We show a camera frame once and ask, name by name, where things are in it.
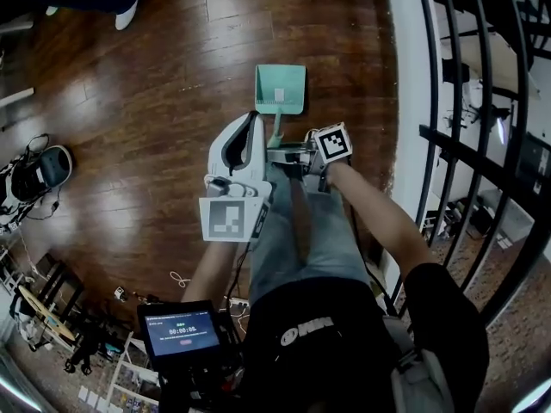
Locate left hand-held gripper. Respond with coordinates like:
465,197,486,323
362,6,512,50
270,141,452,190
198,111,275,244

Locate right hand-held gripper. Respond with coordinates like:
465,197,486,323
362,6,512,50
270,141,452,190
266,121,355,194

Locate teal green plastic dustpan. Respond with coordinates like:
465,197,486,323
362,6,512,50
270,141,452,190
254,64,308,149

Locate person's left forearm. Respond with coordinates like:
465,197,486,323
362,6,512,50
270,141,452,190
180,239,243,305

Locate grey shoulder bag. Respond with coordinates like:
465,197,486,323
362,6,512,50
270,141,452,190
383,315,458,413

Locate person's right forearm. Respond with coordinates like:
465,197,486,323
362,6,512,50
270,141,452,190
325,160,436,275

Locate dark wooden floor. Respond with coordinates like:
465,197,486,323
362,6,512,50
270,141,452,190
0,0,400,330

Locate person's grey-blue jeans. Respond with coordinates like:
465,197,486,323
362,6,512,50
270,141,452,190
248,164,372,305

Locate black metal railing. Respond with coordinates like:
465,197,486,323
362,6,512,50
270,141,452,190
412,0,551,329

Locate black monitor screen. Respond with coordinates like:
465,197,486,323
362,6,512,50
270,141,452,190
136,299,223,361

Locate person's black t-shirt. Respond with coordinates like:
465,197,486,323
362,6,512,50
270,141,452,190
243,262,492,413

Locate black and white patterned bag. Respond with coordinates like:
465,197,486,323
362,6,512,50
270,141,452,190
0,151,49,228

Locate beige tabletop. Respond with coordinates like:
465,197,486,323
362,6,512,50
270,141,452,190
440,29,543,100

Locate white low table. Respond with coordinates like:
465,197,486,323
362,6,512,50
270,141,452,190
474,188,536,250

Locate white shelf rack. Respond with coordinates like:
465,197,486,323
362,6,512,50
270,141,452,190
106,331,161,404

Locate round wooden board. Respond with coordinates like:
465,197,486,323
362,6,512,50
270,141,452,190
16,284,77,343

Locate white paper sheets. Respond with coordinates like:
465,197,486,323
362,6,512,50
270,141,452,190
78,384,103,409

